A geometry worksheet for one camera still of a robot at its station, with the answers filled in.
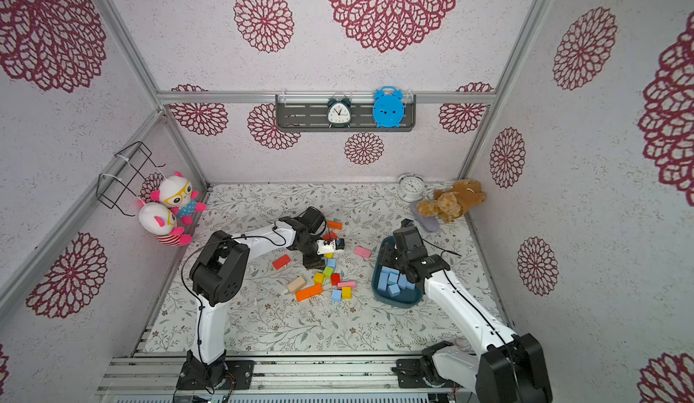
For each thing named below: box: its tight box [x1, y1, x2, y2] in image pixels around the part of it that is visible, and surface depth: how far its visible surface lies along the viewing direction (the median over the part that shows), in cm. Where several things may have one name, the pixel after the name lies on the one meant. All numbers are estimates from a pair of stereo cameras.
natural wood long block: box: [287, 276, 306, 293], surface depth 91 cm
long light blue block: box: [377, 265, 394, 291], surface depth 92 cm
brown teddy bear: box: [417, 178, 488, 224], surface depth 105 cm
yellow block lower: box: [341, 286, 354, 300], surface depth 89 cm
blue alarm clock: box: [372, 85, 406, 128], surface depth 91 cm
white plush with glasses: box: [150, 171, 207, 226], surface depth 96 cm
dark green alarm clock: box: [327, 97, 353, 129], surface depth 92 cm
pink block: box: [354, 245, 373, 259], surface depth 99 cm
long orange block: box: [296, 283, 323, 302], surface depth 91 cm
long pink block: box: [337, 281, 357, 290], surface depth 90 cm
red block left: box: [271, 253, 292, 271], surface depth 98 cm
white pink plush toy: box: [138, 200, 193, 246], surface depth 87 cm
